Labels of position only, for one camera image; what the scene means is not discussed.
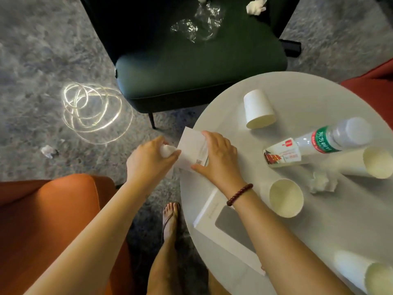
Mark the person's left hand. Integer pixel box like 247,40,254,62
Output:
126,135,182,194

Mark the person's right hand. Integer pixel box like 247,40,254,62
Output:
190,131,246,199

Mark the white paper slip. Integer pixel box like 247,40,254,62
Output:
173,127,210,175

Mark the white product box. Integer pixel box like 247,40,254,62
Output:
192,187,266,277

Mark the clear plastic water bottle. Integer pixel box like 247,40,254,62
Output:
263,117,374,168

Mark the clear plastic wrap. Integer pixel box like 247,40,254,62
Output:
170,1,226,43

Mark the person's right forearm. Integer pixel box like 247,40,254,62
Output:
232,188,354,295

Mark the person's left foot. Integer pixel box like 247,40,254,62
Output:
162,202,181,246

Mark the dark green armchair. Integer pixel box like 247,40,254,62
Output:
79,0,303,130

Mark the person's left leg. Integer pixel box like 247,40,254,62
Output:
147,239,185,295

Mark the person's leg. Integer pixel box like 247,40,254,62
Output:
147,239,185,295
207,270,231,295

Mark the person's right leg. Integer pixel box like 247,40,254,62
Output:
207,270,231,295

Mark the orange armchair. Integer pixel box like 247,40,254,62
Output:
0,173,136,295

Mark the red armchair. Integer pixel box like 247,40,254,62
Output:
340,58,393,131

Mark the brown left sandal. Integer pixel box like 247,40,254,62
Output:
161,202,182,246

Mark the white round table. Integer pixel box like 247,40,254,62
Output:
179,71,393,295

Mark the red bead bracelet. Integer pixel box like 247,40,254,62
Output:
226,183,254,207

